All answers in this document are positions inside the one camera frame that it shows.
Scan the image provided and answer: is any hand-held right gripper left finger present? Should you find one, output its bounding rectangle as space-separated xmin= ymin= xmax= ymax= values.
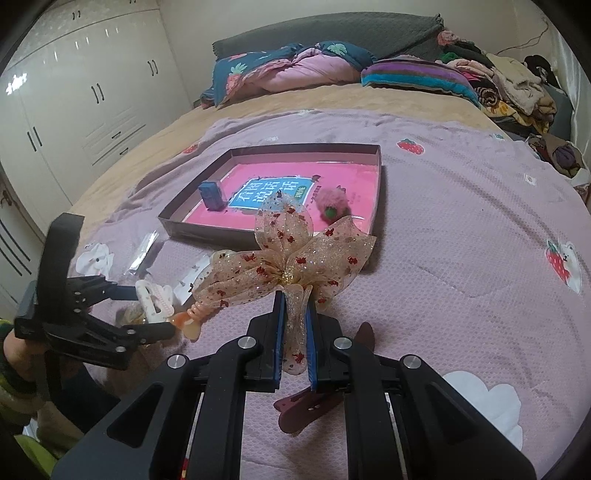
xmin=53 ymin=290 xmax=286 ymax=480

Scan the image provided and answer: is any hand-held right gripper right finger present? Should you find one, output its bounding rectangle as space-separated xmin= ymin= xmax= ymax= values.
xmin=302 ymin=300 xmax=539 ymax=480

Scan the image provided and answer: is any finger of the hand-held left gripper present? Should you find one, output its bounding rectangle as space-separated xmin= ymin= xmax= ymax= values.
xmin=68 ymin=275 xmax=139 ymax=315
xmin=43 ymin=315 xmax=177 ymax=371

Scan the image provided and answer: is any white hair claw clip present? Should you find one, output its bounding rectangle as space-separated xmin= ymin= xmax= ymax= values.
xmin=135 ymin=279 xmax=175 ymax=326

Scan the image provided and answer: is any orange spiral hair tie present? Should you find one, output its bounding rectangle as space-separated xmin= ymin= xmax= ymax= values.
xmin=168 ymin=300 xmax=218 ymax=341

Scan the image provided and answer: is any clear packet with white card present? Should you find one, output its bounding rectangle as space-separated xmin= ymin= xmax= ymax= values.
xmin=178 ymin=251 xmax=218 ymax=297

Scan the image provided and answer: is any dark red hair clip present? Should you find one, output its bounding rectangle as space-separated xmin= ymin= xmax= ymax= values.
xmin=272 ymin=323 xmax=377 ymax=435

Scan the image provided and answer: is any glitter bow hair clip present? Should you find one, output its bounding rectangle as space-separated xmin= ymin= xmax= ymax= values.
xmin=191 ymin=193 xmax=378 ymax=376

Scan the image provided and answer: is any shallow cardboard box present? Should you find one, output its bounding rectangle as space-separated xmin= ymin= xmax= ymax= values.
xmin=158 ymin=144 xmax=384 ymax=274

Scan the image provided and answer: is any person's left forearm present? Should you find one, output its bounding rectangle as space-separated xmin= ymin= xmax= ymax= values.
xmin=0 ymin=318 xmax=54 ymax=418

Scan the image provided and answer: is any person's left hand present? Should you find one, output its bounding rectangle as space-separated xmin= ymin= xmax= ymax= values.
xmin=2 ymin=330 xmax=44 ymax=381

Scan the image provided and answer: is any clear plastic packet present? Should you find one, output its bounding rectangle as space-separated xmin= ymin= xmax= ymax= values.
xmin=129 ymin=233 xmax=160 ymax=273

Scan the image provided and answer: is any white flower hair piece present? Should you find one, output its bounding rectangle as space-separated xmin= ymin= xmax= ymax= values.
xmin=75 ymin=242 xmax=115 ymax=278

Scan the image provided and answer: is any small blue box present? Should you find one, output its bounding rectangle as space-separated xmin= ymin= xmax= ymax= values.
xmin=198 ymin=181 xmax=228 ymax=213

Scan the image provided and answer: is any green cloth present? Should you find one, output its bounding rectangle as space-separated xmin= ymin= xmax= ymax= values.
xmin=14 ymin=434 xmax=61 ymax=467

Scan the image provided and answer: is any purple strawberry print blanket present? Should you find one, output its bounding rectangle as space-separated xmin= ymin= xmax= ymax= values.
xmin=69 ymin=108 xmax=591 ymax=480

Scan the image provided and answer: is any white wardrobe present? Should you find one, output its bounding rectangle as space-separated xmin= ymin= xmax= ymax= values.
xmin=0 ymin=0 xmax=195 ymax=296

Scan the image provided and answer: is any tan bedsheet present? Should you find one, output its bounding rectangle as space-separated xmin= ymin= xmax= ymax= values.
xmin=67 ymin=78 xmax=513 ymax=222

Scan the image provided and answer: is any navy and pink floral quilt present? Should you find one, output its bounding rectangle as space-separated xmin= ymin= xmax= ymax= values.
xmin=199 ymin=41 xmax=379 ymax=109

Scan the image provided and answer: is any striped pillow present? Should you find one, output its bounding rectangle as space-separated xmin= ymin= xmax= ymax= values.
xmin=360 ymin=58 xmax=483 ymax=109

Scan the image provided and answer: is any grey headboard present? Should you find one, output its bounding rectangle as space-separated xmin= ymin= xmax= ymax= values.
xmin=212 ymin=11 xmax=445 ymax=63

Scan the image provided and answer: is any pile of clothes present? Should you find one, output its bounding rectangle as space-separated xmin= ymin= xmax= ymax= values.
xmin=436 ymin=30 xmax=591 ymax=195

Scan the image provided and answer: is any white curtain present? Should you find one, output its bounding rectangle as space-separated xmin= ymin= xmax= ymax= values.
xmin=540 ymin=28 xmax=591 ymax=144

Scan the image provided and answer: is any pink pompom hair tie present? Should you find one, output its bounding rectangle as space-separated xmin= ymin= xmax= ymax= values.
xmin=316 ymin=185 xmax=354 ymax=221

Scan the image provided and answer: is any thin wall cable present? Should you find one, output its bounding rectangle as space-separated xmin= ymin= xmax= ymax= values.
xmin=496 ymin=21 xmax=552 ymax=54

